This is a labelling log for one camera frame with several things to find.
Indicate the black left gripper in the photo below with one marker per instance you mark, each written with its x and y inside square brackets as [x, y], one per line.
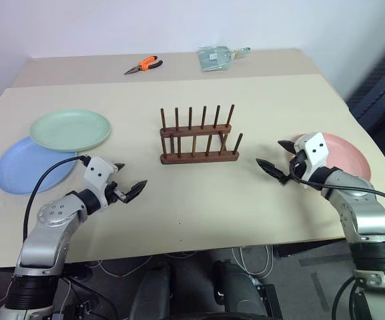
[112, 193]

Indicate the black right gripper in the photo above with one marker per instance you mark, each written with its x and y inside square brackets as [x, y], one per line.
[298, 166]

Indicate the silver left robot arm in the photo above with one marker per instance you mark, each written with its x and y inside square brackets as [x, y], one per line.
[45, 230]

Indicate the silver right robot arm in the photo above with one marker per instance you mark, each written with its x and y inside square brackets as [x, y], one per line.
[365, 216]

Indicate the brown wooden dish rack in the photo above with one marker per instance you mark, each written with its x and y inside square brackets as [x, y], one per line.
[199, 156]

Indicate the red plate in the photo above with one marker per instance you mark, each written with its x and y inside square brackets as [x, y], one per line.
[349, 155]

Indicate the green plate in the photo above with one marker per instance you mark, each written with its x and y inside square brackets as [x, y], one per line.
[70, 130]

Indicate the blue plate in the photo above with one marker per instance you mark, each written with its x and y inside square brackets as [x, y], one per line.
[25, 166]

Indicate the green plastic pouch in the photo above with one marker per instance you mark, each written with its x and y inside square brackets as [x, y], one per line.
[213, 58]

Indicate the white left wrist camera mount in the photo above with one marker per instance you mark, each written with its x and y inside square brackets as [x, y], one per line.
[97, 171]

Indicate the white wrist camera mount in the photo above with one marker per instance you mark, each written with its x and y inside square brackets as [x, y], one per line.
[97, 171]
[316, 150]

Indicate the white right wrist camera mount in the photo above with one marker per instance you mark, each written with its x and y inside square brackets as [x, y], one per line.
[316, 150]

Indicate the dark ribbed wall panel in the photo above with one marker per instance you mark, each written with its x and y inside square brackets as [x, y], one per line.
[382, 83]

